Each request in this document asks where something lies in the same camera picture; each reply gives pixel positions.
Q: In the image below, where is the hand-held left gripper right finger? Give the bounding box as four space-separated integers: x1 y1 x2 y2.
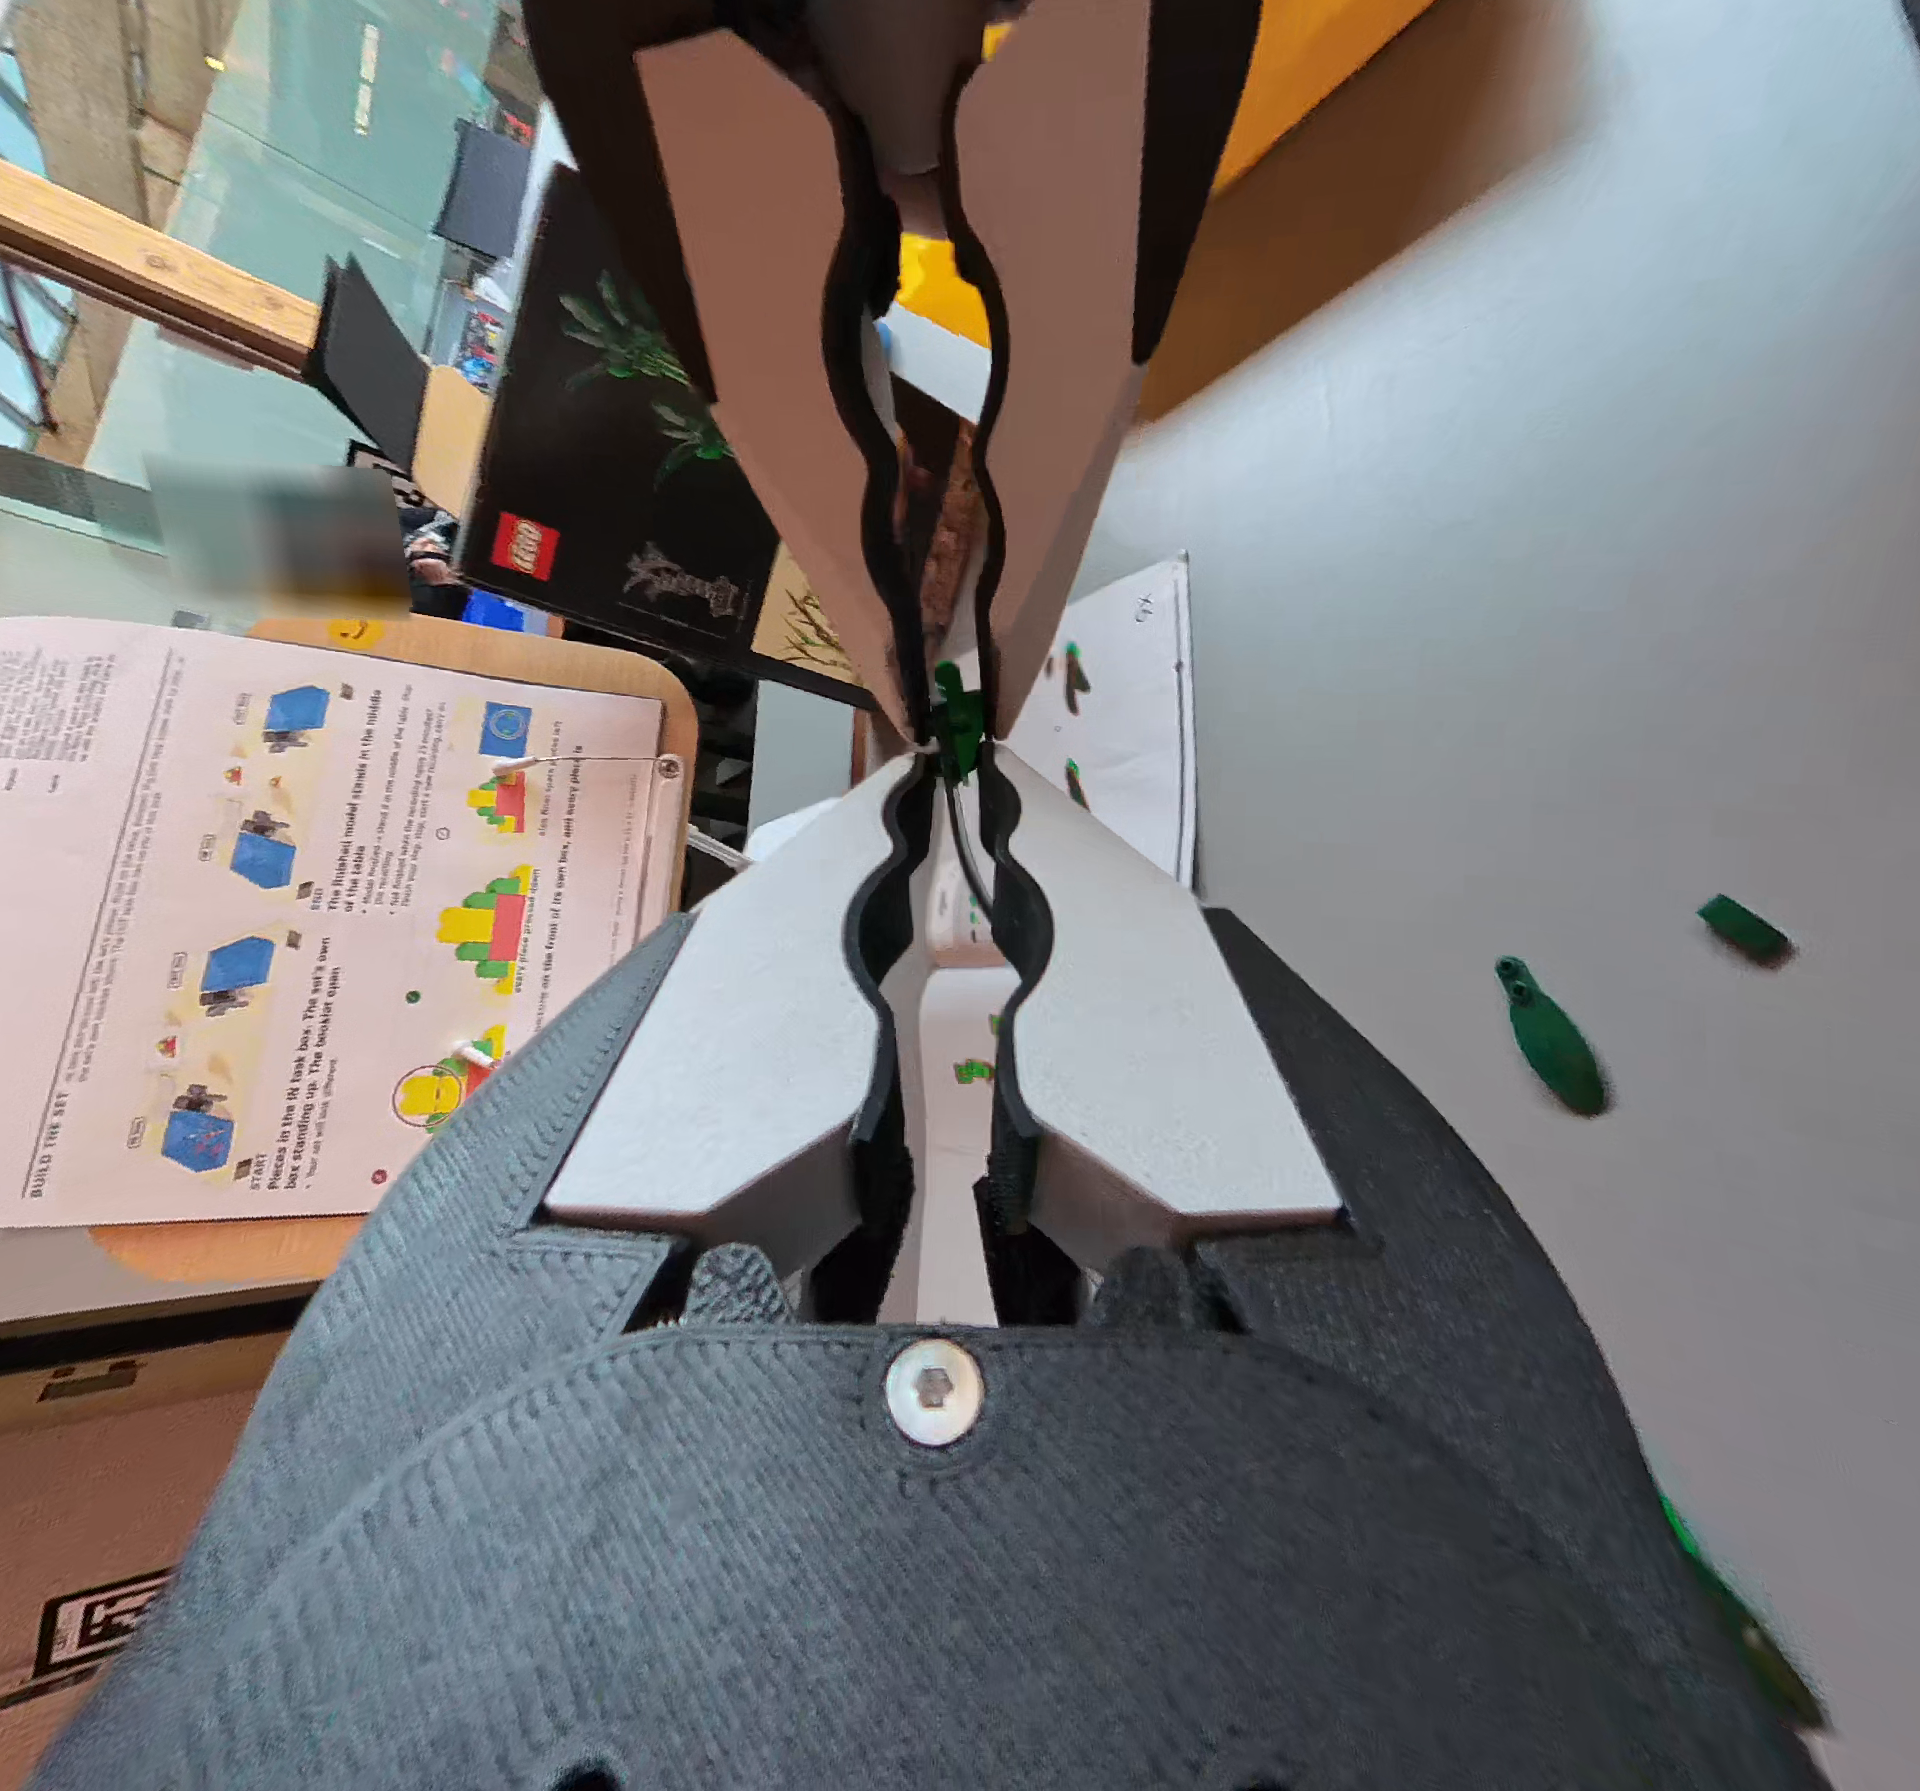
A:
973 746 1344 1326

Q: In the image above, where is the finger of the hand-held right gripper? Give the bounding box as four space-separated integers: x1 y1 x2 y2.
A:
944 0 1161 746
634 0 930 750

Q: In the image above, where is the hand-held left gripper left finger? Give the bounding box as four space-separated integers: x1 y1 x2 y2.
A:
542 754 937 1326

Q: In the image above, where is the black lego set box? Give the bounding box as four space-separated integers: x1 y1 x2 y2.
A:
454 164 978 714

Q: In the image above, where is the lego instruction booklet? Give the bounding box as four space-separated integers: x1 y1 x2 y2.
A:
901 554 1203 1326

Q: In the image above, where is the dark green lego tile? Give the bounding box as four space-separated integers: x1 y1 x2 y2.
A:
1698 894 1798 968

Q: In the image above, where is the blurred green lego piece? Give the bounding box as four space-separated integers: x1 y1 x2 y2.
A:
1650 1492 1837 1736

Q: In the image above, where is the wooden document stand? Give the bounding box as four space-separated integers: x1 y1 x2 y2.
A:
90 614 705 1286

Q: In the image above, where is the yellow plastic bin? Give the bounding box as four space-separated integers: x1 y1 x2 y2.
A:
895 0 1578 426

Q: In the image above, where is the laminated instruction sheet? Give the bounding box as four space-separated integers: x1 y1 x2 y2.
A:
0 616 670 1230

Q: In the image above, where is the wooden beam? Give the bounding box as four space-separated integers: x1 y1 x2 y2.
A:
0 164 324 376

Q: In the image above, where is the brown cardboard box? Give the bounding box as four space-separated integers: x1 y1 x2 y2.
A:
0 1318 324 1726

